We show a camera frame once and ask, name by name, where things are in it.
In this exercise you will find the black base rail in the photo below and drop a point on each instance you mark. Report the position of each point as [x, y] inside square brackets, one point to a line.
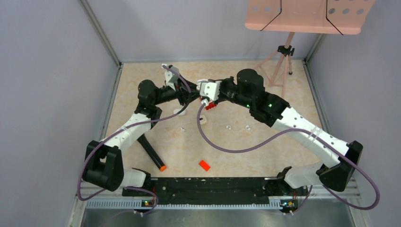
[216, 191]

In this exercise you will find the grey cable duct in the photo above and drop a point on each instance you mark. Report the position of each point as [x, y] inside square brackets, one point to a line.
[139, 204]

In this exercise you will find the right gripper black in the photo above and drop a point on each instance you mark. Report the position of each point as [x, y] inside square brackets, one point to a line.
[224, 82]

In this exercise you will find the white earbud case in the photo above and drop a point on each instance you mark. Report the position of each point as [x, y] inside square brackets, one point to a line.
[200, 81]
[179, 112]

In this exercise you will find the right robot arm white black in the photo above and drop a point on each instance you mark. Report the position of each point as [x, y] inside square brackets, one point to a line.
[337, 157]

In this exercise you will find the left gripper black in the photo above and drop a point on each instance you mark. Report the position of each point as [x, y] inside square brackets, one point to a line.
[184, 94]

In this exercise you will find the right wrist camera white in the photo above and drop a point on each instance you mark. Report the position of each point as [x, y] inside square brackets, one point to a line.
[209, 92]

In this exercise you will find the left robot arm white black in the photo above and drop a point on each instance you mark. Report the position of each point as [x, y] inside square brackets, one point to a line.
[103, 165]

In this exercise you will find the beige earbud case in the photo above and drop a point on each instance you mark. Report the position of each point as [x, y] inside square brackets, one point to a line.
[202, 120]

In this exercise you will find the black marker orange cap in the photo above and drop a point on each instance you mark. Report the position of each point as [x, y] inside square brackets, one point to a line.
[142, 140]

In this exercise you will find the pink music stand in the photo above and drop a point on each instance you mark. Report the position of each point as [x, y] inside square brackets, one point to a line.
[344, 17]

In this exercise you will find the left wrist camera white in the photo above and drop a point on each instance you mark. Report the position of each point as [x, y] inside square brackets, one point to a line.
[170, 77]

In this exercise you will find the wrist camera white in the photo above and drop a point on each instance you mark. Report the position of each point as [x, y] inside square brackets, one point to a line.
[170, 77]
[209, 92]

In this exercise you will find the red block with windows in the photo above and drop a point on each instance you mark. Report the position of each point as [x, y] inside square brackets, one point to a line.
[210, 106]

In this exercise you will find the small orange red block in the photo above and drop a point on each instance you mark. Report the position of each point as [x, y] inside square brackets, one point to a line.
[204, 165]

